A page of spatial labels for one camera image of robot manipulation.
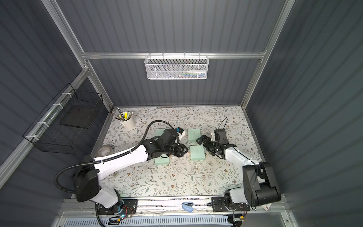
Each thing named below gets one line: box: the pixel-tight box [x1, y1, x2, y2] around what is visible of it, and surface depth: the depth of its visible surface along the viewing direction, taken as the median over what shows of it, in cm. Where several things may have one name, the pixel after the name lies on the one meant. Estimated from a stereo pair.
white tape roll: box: [97, 146, 114, 158], surface depth 96 cm
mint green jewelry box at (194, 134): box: [187, 128, 201, 143], surface depth 101 cm
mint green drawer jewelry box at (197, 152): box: [190, 145, 206, 161], surface depth 93 cm
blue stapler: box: [181, 201, 194, 213], surface depth 74 cm
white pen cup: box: [119, 116, 136, 131], surface depth 102 cm
